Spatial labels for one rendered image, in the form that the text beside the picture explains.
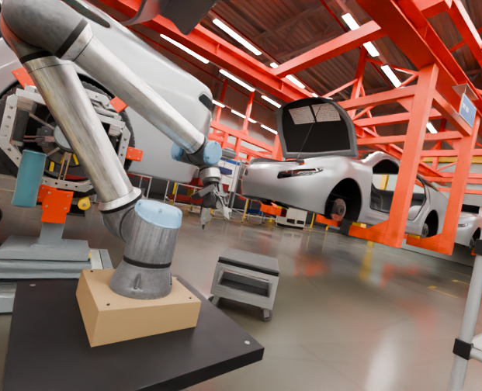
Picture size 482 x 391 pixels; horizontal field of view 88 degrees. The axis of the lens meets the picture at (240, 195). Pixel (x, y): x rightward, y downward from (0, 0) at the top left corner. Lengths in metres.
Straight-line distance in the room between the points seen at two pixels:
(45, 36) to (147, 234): 0.53
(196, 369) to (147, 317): 0.19
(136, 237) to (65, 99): 0.43
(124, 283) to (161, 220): 0.20
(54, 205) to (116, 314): 0.95
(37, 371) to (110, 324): 0.15
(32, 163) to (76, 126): 0.63
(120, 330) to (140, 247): 0.21
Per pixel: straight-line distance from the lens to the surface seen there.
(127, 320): 0.79
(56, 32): 0.78
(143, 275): 0.82
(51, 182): 1.61
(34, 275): 1.74
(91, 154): 0.89
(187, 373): 0.74
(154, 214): 0.78
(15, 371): 0.76
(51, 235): 1.81
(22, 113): 1.40
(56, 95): 0.89
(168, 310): 0.83
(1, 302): 1.59
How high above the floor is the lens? 0.74
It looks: level
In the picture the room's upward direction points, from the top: 12 degrees clockwise
